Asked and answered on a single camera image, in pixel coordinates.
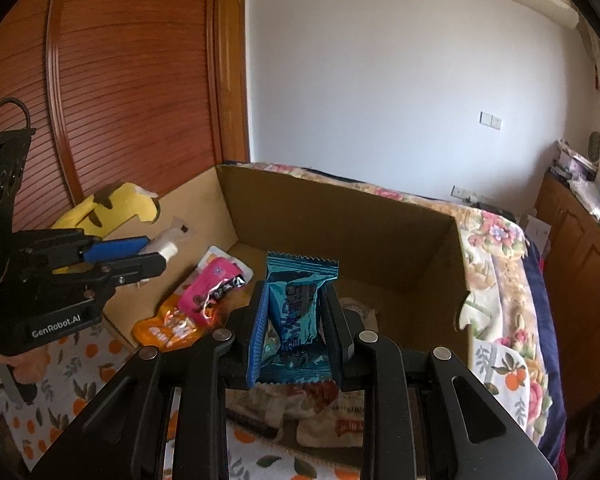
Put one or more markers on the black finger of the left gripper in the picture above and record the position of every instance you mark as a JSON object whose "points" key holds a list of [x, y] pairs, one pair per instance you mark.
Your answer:
{"points": [[115, 274]]}

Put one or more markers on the left hand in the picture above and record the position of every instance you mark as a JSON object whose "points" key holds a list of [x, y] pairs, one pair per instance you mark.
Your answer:
{"points": [[29, 367]]}

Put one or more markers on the white wall switch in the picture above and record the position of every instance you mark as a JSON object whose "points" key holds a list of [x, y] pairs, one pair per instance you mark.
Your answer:
{"points": [[491, 121]]}

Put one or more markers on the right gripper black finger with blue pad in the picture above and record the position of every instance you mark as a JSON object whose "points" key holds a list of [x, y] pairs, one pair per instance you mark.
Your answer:
{"points": [[95, 247]]}

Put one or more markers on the white pastry packet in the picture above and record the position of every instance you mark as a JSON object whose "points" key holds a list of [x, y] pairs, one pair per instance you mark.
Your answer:
{"points": [[170, 241]]}

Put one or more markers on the orange print white tablecloth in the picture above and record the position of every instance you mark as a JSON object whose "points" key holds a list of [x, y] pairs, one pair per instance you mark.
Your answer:
{"points": [[80, 365]]}

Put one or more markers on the white wall socket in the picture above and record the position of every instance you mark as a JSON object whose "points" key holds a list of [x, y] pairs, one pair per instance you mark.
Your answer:
{"points": [[464, 195]]}

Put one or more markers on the pink snack packet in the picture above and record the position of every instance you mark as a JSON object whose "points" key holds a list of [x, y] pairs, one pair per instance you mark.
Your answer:
{"points": [[202, 295]]}

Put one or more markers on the white snack pouches foreground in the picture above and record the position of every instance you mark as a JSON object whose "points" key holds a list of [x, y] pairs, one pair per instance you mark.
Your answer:
{"points": [[326, 417]]}

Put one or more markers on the small white orange packet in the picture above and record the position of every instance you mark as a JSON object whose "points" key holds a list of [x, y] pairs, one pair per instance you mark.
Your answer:
{"points": [[214, 252]]}

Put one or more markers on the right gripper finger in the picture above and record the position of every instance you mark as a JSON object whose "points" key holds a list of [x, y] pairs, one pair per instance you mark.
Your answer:
{"points": [[422, 399], [160, 407]]}

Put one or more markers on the teal snack packet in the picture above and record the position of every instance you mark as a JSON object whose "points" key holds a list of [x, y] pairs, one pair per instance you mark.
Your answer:
{"points": [[288, 348]]}

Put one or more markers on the wooden cabinet under window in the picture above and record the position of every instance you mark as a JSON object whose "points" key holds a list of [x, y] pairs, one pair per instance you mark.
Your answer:
{"points": [[572, 282]]}

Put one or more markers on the grey orange snack pouch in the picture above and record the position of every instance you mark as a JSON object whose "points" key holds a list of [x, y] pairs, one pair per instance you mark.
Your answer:
{"points": [[172, 329]]}

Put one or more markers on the yellow plush toy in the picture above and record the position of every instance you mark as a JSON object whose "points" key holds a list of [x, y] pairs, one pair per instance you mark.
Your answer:
{"points": [[103, 212]]}

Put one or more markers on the wooden louvred wardrobe door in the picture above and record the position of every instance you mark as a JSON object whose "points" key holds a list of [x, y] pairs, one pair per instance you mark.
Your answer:
{"points": [[118, 90]]}

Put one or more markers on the brown cardboard box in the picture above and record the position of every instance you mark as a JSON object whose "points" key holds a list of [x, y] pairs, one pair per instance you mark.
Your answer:
{"points": [[403, 260]]}

